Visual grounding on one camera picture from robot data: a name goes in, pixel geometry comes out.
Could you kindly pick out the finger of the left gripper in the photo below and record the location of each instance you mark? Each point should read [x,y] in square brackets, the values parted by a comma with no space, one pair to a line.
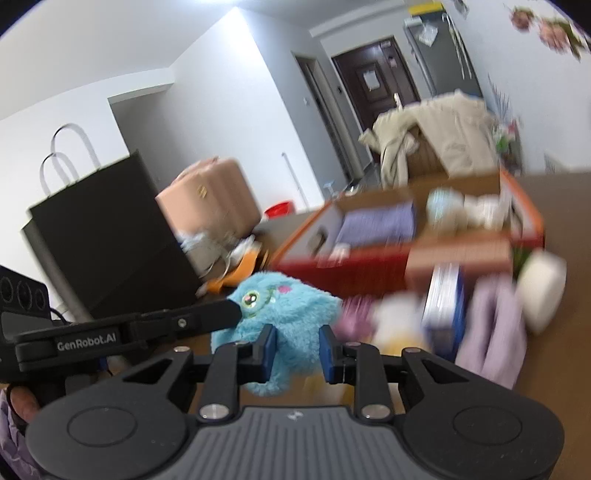
[166,326]

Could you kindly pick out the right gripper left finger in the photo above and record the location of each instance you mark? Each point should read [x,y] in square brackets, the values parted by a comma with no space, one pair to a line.
[165,385]

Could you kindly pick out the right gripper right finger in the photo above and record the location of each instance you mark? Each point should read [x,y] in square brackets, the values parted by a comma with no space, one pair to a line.
[370,373]

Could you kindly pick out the pink satin cloth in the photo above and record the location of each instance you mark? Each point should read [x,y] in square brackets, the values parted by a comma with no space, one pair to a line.
[356,323]

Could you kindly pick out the yellow white cloth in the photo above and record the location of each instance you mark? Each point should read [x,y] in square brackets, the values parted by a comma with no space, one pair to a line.
[398,322]

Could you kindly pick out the blue plush monster toy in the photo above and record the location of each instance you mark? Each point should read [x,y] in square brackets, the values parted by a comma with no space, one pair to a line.
[297,311]

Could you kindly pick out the blue tissue pack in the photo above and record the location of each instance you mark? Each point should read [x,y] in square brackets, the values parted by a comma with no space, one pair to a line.
[444,314]

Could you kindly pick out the lilac fluffy cloth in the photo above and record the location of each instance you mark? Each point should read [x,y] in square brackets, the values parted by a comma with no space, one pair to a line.
[495,341]

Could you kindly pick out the pink sponge block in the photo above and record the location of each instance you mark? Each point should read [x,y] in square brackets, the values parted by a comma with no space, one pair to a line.
[476,259]

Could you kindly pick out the person hand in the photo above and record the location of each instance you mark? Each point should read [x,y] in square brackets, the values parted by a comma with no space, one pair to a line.
[23,403]

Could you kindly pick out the black paper bag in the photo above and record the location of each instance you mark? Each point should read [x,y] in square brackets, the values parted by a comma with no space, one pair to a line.
[105,245]

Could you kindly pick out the orange cardboard box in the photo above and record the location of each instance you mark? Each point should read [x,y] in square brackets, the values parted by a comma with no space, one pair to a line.
[380,269]

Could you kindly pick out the pink suitcase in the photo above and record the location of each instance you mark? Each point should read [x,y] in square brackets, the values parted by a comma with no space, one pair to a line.
[211,195]

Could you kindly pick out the purple folded towel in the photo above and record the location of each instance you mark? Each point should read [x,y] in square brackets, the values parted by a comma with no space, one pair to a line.
[384,225]

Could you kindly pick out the red bucket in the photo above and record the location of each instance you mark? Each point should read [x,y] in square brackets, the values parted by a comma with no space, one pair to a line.
[281,209]

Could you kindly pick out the white tape roll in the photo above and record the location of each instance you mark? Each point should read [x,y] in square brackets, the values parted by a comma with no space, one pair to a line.
[540,286]

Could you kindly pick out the brown cardboard box behind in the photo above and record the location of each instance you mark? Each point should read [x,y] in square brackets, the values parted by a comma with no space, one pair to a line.
[423,161]

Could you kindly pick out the beige coat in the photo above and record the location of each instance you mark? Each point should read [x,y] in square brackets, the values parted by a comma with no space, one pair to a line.
[457,126]

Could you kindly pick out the dark brown door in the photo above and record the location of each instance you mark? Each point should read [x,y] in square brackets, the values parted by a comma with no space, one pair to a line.
[377,79]

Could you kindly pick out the grey refrigerator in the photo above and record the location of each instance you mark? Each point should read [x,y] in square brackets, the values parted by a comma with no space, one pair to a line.
[441,54]

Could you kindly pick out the yellow box on fridge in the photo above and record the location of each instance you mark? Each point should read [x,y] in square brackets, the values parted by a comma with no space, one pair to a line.
[426,8]

